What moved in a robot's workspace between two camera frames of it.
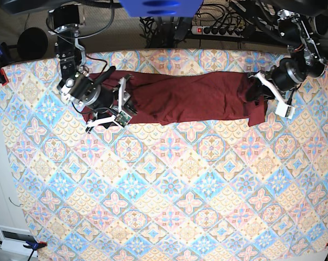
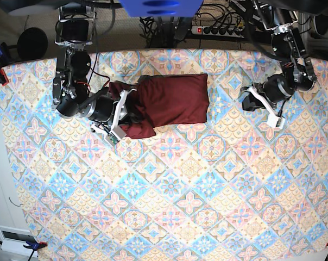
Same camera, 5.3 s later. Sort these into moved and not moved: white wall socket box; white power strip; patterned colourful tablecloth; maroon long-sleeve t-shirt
Moved: maroon long-sleeve t-shirt
Not moved: white power strip; white wall socket box; patterned colourful tablecloth
